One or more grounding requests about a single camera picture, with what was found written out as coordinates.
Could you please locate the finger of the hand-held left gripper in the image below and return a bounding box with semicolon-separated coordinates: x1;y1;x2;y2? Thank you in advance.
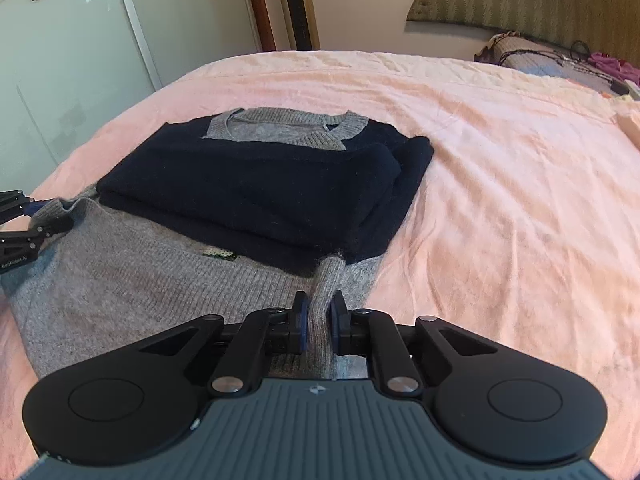
0;189;54;226
0;216;75;261

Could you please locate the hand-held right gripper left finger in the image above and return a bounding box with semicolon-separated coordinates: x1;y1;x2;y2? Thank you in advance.
134;290;310;400

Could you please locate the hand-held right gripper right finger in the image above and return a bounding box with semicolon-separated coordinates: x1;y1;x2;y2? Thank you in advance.
326;289;499;401

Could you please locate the grey sweater with navy sleeves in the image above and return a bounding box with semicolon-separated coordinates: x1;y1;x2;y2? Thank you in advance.
0;107;435;382

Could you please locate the white wardrobe door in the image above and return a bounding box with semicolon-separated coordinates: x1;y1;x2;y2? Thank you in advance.
0;0;162;197

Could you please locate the pink blanket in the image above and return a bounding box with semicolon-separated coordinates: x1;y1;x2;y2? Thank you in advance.
0;50;640;480

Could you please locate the gold tower heater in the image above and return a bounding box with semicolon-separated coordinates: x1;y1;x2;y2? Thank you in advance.
272;0;321;51

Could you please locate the striped pillow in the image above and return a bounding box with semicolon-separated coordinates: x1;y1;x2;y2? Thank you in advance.
474;32;640;97

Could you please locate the purple cloth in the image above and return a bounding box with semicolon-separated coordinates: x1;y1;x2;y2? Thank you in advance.
587;50;640;87

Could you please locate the brown wooden frame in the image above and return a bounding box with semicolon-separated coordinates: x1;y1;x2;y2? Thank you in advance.
241;0;276;54

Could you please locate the black cable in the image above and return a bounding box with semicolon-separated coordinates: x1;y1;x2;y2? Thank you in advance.
505;40;633;95

